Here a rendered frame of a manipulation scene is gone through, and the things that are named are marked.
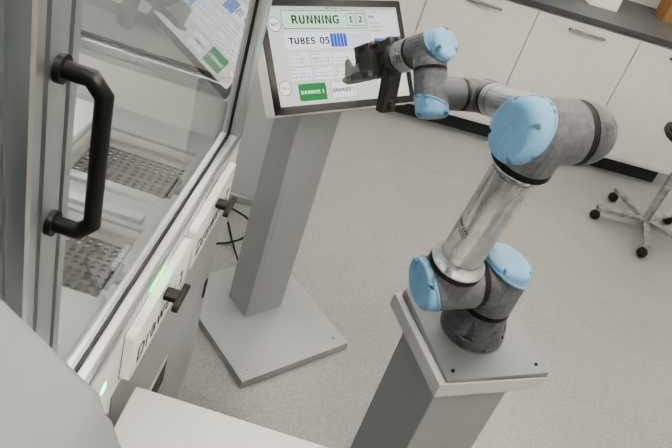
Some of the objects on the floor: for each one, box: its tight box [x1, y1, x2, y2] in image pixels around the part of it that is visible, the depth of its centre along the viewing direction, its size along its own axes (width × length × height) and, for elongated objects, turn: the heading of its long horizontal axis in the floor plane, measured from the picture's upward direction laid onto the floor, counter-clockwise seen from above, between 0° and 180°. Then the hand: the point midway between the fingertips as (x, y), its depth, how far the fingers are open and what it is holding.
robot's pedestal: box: [350, 293, 545, 448], centre depth 184 cm, size 30×30×76 cm
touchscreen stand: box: [198, 111, 348, 388], centre depth 229 cm, size 50×45×102 cm
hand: (347, 82), depth 178 cm, fingers closed
